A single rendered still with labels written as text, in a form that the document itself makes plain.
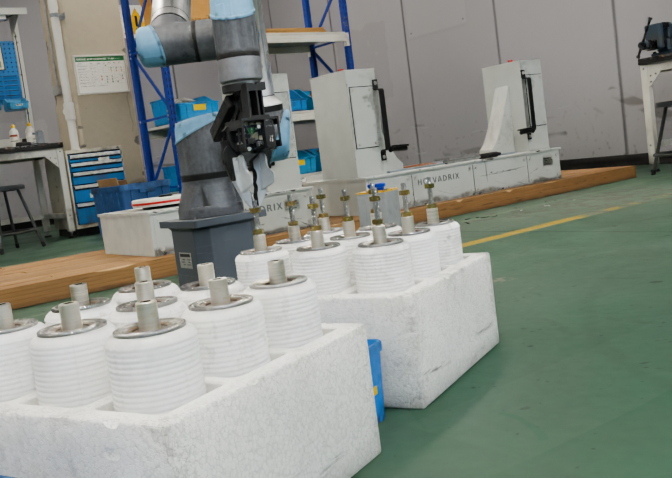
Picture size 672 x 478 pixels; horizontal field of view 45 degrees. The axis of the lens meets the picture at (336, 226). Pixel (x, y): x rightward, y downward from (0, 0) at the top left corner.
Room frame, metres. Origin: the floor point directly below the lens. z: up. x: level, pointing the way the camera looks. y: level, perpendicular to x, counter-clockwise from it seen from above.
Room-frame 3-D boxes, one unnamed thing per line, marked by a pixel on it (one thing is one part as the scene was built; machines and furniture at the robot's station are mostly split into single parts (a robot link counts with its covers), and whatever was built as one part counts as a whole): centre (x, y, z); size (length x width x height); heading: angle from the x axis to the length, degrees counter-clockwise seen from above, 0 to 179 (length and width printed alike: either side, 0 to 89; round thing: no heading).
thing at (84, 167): (6.82, 2.02, 0.35); 0.59 x 0.47 x 0.69; 36
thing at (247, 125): (1.41, 0.13, 0.48); 0.09 x 0.08 x 0.12; 32
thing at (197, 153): (1.88, 0.27, 0.47); 0.13 x 0.12 x 0.14; 92
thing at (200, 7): (6.75, 0.97, 1.70); 0.72 x 0.58 x 0.50; 130
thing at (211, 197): (1.88, 0.28, 0.35); 0.15 x 0.15 x 0.10
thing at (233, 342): (0.93, 0.14, 0.16); 0.10 x 0.10 x 0.18
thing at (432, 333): (1.48, -0.02, 0.09); 0.39 x 0.39 x 0.18; 61
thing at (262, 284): (1.03, 0.08, 0.25); 0.08 x 0.08 x 0.01
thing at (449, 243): (1.52, -0.18, 0.16); 0.10 x 0.10 x 0.18
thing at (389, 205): (1.77, -0.10, 0.16); 0.07 x 0.07 x 0.31; 61
